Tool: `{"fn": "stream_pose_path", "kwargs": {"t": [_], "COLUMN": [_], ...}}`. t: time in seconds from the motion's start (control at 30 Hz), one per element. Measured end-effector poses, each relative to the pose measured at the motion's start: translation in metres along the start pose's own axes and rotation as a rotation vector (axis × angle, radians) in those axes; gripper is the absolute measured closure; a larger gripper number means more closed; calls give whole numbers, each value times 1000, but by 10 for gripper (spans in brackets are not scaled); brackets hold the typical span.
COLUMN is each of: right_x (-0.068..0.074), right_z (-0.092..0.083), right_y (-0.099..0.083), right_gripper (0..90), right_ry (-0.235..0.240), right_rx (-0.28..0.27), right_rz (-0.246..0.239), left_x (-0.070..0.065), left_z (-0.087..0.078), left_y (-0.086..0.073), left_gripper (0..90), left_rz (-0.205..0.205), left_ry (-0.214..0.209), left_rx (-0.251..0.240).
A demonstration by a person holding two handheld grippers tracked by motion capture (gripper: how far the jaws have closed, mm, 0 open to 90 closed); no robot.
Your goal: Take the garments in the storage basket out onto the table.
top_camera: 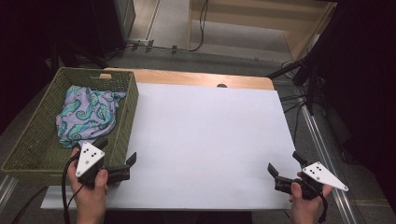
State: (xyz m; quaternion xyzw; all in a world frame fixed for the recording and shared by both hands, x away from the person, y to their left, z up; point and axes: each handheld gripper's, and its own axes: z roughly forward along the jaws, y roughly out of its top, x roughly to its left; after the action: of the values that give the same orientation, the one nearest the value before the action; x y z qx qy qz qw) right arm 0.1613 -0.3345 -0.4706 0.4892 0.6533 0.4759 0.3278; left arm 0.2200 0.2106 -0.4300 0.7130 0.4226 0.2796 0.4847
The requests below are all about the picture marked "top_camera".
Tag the light wooden shelf unit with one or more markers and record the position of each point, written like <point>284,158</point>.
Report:
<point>243,34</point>

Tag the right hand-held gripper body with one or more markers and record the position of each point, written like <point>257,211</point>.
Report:
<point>320,175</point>

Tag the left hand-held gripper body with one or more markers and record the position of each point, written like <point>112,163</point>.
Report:
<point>90,158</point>

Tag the person's left hand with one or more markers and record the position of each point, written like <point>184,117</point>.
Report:
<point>90,202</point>

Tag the black tripod stand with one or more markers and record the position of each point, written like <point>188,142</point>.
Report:
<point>311,81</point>

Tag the short metal floor rail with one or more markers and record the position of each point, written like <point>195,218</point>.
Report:
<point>7,191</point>

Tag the person's right hand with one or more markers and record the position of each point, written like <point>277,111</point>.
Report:
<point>306,208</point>

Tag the dark cabinet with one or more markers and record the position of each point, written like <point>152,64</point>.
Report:
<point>112,25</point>

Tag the long metal floor rail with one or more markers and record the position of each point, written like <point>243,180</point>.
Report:
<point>330,168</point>

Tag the green woven basket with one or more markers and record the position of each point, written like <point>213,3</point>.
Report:
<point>34,149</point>

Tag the purple seahorse print baby suit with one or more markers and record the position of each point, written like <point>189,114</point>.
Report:
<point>87,115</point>

